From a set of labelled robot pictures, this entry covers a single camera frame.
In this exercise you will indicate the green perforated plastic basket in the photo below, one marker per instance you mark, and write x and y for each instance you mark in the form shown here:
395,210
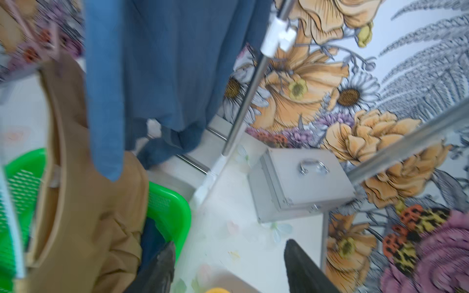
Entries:
169,210

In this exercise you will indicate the tan tank top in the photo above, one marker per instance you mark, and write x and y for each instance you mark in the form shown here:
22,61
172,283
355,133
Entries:
87,228

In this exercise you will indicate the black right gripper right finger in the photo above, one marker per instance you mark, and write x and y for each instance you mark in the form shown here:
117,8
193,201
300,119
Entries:
304,276

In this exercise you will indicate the dark blue t-shirt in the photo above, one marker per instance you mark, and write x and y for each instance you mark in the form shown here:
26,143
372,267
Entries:
152,241

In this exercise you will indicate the light blue t-shirt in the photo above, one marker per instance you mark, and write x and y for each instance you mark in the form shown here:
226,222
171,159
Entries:
164,60

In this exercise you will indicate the silver metal case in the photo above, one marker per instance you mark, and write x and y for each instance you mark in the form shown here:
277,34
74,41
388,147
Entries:
293,183

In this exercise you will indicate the yellow plastic tray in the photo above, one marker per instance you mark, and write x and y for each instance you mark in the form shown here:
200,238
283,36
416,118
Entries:
217,290

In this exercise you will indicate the metal clothes rack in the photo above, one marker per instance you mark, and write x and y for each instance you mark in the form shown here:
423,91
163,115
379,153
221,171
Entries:
193,174

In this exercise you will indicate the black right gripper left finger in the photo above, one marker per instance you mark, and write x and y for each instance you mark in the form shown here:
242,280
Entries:
158,275

